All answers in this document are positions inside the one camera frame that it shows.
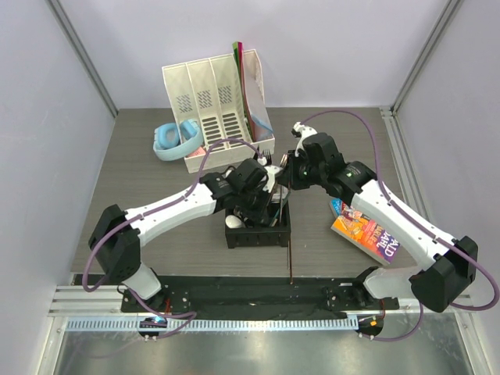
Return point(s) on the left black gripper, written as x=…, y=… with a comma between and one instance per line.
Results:
x=261, y=215

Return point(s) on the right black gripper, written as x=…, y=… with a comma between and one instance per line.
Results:
x=289, y=177

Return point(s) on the white ceramic spoon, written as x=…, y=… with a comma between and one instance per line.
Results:
x=233, y=222

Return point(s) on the copper coloured fork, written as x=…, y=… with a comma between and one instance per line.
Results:
x=284, y=161

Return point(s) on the green and tan chopstick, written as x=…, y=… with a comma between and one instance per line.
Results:
x=279, y=213

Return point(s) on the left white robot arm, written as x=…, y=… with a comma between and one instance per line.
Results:
x=120, y=235

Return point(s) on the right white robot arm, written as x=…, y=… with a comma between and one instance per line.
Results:
x=444, y=265

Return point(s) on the white two-slot utensil container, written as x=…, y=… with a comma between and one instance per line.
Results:
x=279, y=195

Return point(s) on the blue treehouse book underneath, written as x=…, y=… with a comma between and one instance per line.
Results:
x=336, y=206

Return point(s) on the black two-slot utensil container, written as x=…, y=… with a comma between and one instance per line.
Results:
x=277, y=235

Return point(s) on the coloured plastic folders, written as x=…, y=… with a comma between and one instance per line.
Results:
x=252, y=89

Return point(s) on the pink paper label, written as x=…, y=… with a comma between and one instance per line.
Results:
x=200, y=151

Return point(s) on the Roald Dahl colourful book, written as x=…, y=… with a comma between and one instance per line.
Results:
x=366, y=234

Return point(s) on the light blue headphones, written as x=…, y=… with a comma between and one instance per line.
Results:
x=172, y=141

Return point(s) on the white file organizer rack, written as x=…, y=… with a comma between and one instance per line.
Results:
x=209, y=91

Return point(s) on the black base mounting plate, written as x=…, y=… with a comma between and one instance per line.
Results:
x=212, y=295

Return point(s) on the slotted cable duct strip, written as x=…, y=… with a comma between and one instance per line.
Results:
x=132, y=323

